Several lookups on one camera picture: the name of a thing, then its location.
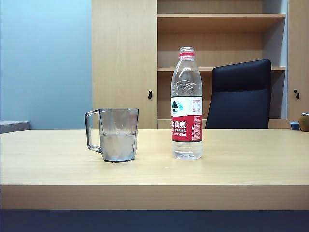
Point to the clear red-labelled water bottle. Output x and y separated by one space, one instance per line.
186 130

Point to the clear grey faceted mug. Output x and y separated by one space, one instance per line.
119 142

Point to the black cabinet door key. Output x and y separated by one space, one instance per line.
296 93
150 94

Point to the light wooden shelf cabinet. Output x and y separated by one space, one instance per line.
124 60

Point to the black office chair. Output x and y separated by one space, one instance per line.
241 96

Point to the small blue plastic container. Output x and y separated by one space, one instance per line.
294 125

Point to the grey low cabinet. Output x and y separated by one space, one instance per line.
13 126

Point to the brown kiwi fruit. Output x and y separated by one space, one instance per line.
304 123

